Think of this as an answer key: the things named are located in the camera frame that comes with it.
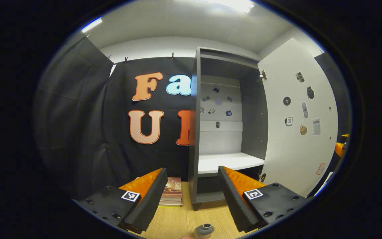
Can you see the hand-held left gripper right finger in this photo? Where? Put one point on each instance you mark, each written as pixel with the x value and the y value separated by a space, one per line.
pixel 234 202

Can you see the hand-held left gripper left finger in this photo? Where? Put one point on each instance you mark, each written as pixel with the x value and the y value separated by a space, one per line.
pixel 151 202

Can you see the silver bottle with pink label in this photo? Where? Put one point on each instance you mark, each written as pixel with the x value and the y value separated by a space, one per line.
pixel 204 232

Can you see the white cabinet door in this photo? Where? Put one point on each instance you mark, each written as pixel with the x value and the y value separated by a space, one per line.
pixel 290 159

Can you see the grey cabinet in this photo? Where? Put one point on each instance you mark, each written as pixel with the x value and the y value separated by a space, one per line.
pixel 193 132

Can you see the stack of books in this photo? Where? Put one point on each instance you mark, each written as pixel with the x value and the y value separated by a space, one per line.
pixel 172 192

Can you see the black backdrop cloth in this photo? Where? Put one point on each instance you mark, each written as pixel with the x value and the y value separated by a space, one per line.
pixel 78 116

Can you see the long ceiling light strip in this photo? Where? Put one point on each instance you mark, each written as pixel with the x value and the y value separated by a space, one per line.
pixel 91 25

